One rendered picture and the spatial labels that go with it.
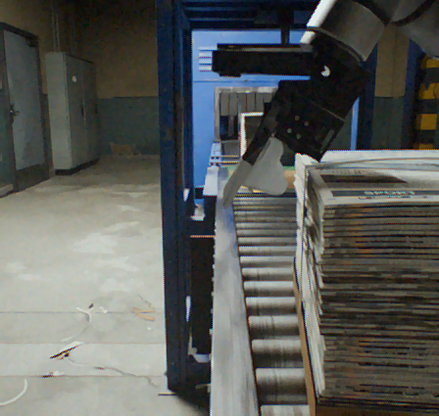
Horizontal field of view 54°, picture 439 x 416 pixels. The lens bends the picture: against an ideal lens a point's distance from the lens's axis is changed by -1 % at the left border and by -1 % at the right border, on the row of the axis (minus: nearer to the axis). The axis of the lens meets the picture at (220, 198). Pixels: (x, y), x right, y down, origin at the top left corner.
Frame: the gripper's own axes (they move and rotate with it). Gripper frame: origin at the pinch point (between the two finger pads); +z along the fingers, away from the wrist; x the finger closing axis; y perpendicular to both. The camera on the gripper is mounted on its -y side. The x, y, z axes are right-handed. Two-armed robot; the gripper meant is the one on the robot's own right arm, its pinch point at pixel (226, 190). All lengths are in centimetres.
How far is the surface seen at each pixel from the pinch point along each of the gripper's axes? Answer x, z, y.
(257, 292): 17.1, 16.3, 13.5
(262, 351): -2.0, 15.3, 14.3
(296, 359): -2.2, 13.8, 18.4
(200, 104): 326, 17, -54
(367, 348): -18.9, 1.3, 16.2
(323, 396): -18.5, 7.2, 15.9
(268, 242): 43.8, 15.0, 14.9
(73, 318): 148, 134, -33
